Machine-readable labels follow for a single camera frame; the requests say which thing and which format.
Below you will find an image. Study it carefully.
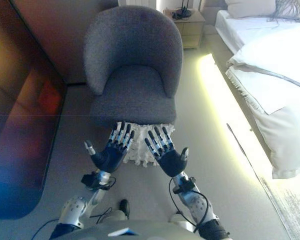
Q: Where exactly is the grey robot torso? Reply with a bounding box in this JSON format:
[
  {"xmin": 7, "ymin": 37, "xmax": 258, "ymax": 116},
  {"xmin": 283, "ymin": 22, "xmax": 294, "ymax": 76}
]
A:
[{"xmin": 68, "ymin": 219, "xmax": 203, "ymax": 240}]

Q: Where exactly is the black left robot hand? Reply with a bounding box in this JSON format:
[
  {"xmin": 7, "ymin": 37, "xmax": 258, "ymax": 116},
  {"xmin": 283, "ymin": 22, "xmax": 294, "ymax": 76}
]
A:
[{"xmin": 83, "ymin": 121, "xmax": 136, "ymax": 174}]

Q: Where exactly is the grey patterned rug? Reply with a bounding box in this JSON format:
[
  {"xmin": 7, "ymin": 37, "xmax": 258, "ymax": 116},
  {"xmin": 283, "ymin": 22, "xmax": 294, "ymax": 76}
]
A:
[{"xmin": 257, "ymin": 174, "xmax": 300, "ymax": 240}]

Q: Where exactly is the white pillow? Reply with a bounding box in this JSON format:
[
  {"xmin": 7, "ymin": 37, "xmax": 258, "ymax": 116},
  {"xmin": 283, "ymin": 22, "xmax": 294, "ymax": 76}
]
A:
[{"xmin": 224, "ymin": 0, "xmax": 277, "ymax": 19}]

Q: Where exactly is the white bed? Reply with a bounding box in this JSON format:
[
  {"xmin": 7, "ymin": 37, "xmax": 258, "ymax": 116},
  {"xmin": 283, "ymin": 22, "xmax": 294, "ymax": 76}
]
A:
[{"xmin": 199, "ymin": 9, "xmax": 300, "ymax": 180}]

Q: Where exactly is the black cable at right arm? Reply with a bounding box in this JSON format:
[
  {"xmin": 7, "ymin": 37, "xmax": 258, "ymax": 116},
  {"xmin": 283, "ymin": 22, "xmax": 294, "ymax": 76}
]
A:
[{"xmin": 168, "ymin": 174, "xmax": 211, "ymax": 233}]

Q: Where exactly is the white duvet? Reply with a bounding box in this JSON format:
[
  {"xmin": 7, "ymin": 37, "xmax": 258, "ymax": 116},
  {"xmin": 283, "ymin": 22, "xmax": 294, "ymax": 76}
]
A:
[{"xmin": 225, "ymin": 24, "xmax": 300, "ymax": 180}]

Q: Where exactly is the black table lamp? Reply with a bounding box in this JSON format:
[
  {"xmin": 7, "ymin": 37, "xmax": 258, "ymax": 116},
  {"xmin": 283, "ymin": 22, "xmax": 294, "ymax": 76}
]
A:
[{"xmin": 171, "ymin": 0, "xmax": 192, "ymax": 19}]

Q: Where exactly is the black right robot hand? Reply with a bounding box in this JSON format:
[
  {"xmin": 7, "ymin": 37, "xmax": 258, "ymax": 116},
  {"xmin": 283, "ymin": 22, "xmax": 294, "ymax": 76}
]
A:
[{"xmin": 144, "ymin": 126, "xmax": 190, "ymax": 178}]

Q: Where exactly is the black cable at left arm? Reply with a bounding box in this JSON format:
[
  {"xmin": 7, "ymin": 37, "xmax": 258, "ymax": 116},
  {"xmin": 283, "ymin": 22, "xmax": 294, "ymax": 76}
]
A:
[{"xmin": 34, "ymin": 206, "xmax": 113, "ymax": 240}]

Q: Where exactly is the grey tasselled throw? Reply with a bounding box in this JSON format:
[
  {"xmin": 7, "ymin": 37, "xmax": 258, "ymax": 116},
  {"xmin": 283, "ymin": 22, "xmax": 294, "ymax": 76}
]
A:
[{"xmin": 266, "ymin": 0, "xmax": 300, "ymax": 26}]

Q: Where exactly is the wooden desk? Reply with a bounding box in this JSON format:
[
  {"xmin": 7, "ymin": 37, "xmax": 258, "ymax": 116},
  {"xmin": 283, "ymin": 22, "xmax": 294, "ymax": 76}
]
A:
[{"xmin": 0, "ymin": 0, "xmax": 67, "ymax": 221}]

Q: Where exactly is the wooden bedside table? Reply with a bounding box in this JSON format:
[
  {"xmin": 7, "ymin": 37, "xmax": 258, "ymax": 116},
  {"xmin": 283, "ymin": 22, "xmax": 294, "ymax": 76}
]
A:
[{"xmin": 163, "ymin": 9, "xmax": 206, "ymax": 50}]

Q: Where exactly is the grey upholstered armchair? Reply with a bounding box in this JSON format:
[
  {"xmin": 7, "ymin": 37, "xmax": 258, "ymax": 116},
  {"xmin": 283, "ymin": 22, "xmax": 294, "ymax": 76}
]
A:
[{"xmin": 83, "ymin": 5, "xmax": 184, "ymax": 127}]

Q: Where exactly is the white knitted blanket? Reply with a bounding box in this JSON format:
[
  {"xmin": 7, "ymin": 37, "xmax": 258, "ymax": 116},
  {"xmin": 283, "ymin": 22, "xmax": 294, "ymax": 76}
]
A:
[{"xmin": 112, "ymin": 120, "xmax": 176, "ymax": 168}]

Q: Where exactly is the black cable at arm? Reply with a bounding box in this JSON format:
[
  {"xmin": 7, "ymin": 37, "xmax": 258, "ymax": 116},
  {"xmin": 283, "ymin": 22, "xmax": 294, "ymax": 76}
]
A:
[
  {"xmin": 168, "ymin": 174, "xmax": 211, "ymax": 233},
  {"xmin": 34, "ymin": 206, "xmax": 113, "ymax": 240}
]

